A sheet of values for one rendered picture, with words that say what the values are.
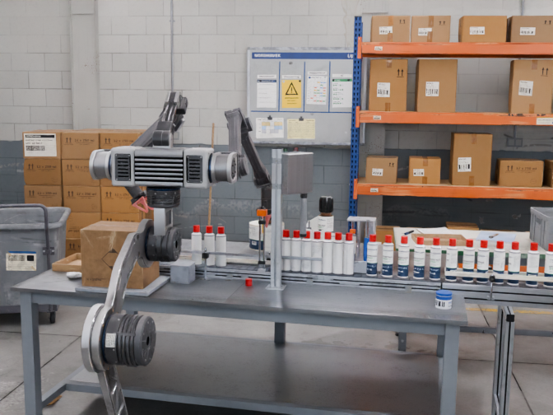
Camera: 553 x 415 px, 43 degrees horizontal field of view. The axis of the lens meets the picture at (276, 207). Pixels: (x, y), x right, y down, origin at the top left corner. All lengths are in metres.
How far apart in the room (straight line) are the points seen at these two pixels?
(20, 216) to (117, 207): 0.98
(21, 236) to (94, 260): 2.16
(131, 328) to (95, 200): 4.40
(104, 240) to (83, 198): 3.54
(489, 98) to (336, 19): 1.82
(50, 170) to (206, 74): 2.13
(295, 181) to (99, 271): 1.00
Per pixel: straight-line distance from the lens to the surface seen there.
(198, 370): 4.08
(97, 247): 3.38
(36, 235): 5.51
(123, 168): 2.89
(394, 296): 3.34
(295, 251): 3.50
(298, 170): 3.33
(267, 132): 7.74
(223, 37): 7.97
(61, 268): 3.84
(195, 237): 3.62
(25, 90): 8.73
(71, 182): 6.90
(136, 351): 2.51
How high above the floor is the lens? 1.73
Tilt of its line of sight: 9 degrees down
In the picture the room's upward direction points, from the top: 1 degrees clockwise
